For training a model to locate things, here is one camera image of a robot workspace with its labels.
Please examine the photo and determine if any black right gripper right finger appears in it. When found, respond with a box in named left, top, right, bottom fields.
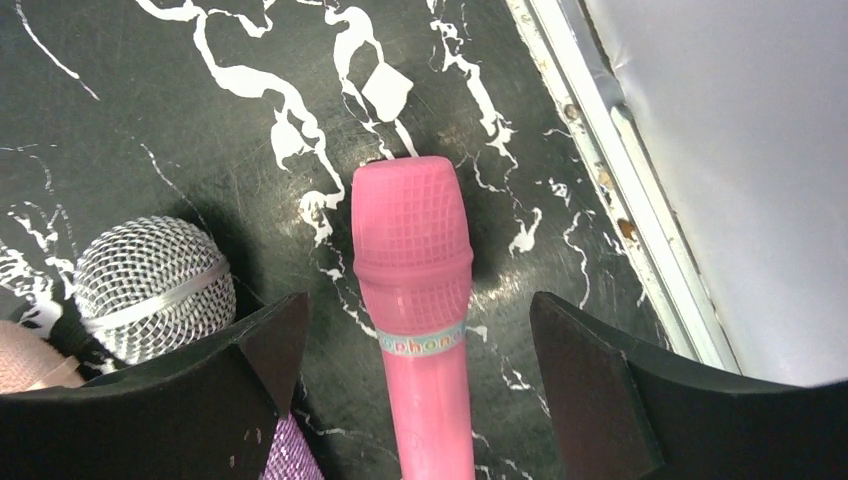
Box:
left=529, top=292, right=847, bottom=479

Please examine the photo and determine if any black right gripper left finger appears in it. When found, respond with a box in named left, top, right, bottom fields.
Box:
left=1, top=292, right=310, bottom=479

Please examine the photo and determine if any grey-headed glitter microphone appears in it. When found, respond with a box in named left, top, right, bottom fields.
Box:
left=74, top=216, right=321, bottom=479

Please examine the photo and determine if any beige microphone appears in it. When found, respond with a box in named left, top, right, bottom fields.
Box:
left=1, top=320, right=84, bottom=394

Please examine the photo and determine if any pink microphone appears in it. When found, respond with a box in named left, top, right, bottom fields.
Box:
left=351, top=156, right=475, bottom=479

